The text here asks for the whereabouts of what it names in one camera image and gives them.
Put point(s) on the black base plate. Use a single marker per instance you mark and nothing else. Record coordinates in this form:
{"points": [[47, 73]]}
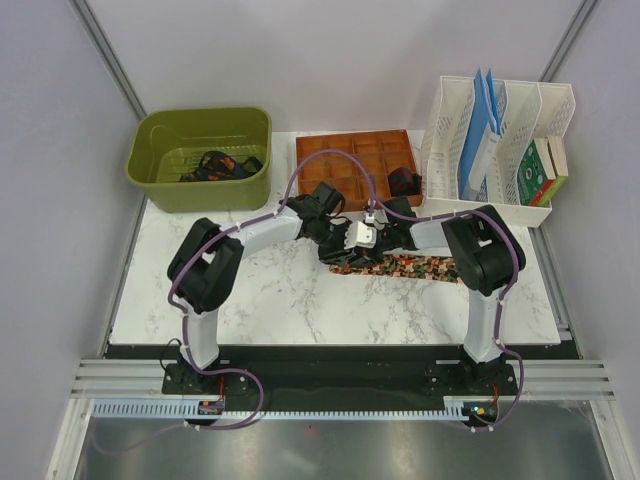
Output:
{"points": [[350, 378]]}

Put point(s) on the white booklet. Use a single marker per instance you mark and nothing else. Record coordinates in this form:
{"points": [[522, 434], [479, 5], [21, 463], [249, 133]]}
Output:
{"points": [[483, 156]]}

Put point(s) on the white plastic file organizer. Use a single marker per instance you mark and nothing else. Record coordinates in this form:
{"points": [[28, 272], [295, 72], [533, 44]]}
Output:
{"points": [[534, 110]]}

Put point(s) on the blue folder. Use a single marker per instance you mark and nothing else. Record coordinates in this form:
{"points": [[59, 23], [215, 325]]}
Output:
{"points": [[490, 103]]}

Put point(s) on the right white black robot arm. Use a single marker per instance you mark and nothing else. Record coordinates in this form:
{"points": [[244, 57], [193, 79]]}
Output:
{"points": [[488, 259]]}

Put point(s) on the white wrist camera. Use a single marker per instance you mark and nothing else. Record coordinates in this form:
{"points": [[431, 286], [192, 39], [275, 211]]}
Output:
{"points": [[379, 221], [360, 234]]}

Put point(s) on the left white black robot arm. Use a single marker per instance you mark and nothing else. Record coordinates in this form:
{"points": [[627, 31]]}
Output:
{"points": [[204, 269]]}

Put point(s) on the olive green plastic bin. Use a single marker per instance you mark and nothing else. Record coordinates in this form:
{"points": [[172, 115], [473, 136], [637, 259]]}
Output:
{"points": [[170, 143]]}

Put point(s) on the rolled dark red tie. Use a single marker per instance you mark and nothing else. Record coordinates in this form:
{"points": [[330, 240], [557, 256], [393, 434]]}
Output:
{"points": [[403, 182]]}

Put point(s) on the aluminium frame rail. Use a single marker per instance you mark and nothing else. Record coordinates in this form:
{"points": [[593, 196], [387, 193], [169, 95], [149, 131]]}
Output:
{"points": [[120, 379]]}

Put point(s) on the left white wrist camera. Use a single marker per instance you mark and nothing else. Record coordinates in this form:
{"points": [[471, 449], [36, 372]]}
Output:
{"points": [[360, 234]]}

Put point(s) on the beige paperback book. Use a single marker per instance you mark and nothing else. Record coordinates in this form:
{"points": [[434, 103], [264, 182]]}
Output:
{"points": [[557, 153]]}

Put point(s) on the colourful floral patterned tie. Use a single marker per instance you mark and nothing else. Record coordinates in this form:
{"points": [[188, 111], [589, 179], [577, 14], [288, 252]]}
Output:
{"points": [[431, 268]]}

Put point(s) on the green book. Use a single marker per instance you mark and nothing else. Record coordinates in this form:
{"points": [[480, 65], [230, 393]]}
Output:
{"points": [[536, 180]]}

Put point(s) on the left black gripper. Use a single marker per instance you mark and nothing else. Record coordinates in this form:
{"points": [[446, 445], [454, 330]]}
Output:
{"points": [[340, 256]]}

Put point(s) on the dark blue orange tie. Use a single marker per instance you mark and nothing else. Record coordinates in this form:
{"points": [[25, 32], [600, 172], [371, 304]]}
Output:
{"points": [[219, 166]]}

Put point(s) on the white slotted cable duct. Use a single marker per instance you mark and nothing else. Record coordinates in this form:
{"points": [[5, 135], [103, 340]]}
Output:
{"points": [[201, 410]]}

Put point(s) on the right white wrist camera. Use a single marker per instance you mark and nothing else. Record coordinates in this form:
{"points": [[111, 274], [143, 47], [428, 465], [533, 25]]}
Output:
{"points": [[379, 221]]}

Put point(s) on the orange compartment tray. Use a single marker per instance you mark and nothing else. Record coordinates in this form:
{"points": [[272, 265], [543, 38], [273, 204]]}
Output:
{"points": [[344, 160]]}

